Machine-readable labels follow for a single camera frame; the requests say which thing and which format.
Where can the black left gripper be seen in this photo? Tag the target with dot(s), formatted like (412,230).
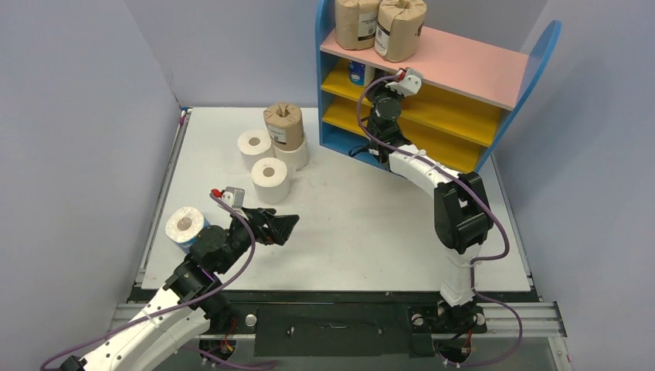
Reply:
(279,226)

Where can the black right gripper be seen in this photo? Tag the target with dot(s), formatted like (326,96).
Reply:
(384,93)

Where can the blue plastic tissue roll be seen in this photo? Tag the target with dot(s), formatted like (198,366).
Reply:
(360,74)

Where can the brown roll cloud logo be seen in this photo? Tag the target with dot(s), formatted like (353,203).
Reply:
(399,28)

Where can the brown roll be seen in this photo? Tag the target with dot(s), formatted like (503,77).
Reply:
(284,122)
(355,23)

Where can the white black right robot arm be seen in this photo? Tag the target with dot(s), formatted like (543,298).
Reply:
(460,222)

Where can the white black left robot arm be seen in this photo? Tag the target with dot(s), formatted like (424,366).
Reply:
(191,300)

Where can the colourful wooden shelf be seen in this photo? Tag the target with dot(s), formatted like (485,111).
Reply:
(471,92)

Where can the white paper roll under stack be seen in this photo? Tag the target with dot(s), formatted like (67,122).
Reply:
(295,159)

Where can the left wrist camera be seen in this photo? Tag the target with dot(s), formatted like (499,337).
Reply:
(231,196)

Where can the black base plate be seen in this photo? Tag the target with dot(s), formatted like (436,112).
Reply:
(344,323)

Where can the aluminium rail frame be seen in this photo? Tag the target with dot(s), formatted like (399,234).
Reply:
(360,229)

